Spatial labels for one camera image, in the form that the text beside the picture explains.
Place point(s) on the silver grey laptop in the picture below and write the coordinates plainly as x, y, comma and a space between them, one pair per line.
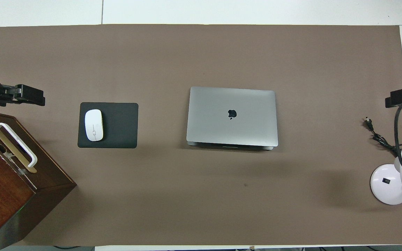
232, 125

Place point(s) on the white computer mouse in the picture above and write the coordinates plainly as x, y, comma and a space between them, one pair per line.
94, 125

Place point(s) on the white desk lamp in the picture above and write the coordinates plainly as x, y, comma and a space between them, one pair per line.
386, 184

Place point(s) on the black mouse pad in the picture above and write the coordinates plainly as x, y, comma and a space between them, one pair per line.
120, 125

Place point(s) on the dark brown wooden box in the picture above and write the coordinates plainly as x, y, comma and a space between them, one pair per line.
5, 195

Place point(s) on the brown table mat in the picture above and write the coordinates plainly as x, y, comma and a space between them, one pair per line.
201, 202

